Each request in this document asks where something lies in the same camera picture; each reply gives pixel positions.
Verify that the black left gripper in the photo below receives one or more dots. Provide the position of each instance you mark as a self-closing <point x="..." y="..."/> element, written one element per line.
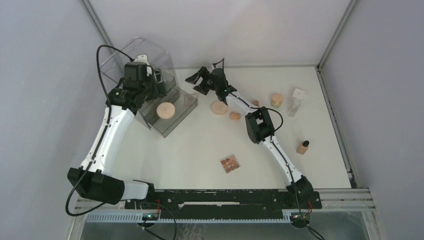
<point x="159" y="90"/>

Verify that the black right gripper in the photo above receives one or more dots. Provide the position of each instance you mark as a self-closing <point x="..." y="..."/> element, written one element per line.
<point x="205" y="73"/>

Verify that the round beige sponge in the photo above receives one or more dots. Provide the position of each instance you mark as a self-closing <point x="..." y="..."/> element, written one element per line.
<point x="219" y="108"/>
<point x="165" y="110"/>

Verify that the clear acrylic makeup organizer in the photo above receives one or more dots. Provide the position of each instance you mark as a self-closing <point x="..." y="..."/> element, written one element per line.
<point x="158" y="57"/>

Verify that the orange blender sponge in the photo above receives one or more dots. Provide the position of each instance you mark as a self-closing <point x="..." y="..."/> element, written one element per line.
<point x="235" y="116"/>

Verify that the eyeshadow palette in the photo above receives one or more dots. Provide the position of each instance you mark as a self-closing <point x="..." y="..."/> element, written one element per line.
<point x="230" y="164"/>

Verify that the small square pink compact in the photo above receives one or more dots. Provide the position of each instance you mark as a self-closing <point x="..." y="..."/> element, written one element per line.
<point x="190" y="99"/>

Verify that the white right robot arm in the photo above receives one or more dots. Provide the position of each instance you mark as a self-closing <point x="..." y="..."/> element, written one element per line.
<point x="261" y="125"/>

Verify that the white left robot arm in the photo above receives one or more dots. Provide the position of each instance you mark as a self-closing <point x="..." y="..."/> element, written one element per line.
<point x="93" y="179"/>

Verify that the BB cream tube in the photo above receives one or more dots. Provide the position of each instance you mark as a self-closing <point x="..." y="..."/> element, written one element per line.
<point x="255" y="103"/>

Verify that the cream jar gold lid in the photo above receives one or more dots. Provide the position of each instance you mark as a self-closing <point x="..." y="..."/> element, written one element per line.
<point x="277" y="100"/>

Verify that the clear liquid bottle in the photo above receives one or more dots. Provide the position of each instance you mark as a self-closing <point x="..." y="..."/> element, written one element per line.
<point x="296" y="101"/>

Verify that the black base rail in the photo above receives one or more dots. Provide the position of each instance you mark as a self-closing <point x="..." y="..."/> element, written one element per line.
<point x="225" y="204"/>

